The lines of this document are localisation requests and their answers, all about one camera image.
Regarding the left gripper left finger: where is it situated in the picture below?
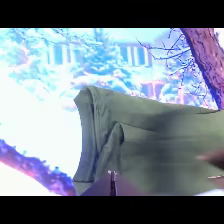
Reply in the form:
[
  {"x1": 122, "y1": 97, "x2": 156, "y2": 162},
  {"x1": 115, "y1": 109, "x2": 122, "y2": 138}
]
[{"x1": 80, "y1": 171, "x2": 113, "y2": 197}]

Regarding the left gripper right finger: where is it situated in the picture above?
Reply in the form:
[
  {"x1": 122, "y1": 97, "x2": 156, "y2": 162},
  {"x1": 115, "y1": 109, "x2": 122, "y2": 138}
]
[{"x1": 113, "y1": 171, "x2": 146, "y2": 197}]

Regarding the green T-shirt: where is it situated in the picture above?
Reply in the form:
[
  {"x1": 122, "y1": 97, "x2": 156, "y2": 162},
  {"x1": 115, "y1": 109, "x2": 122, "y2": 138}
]
[{"x1": 72, "y1": 85, "x2": 224, "y2": 197}]

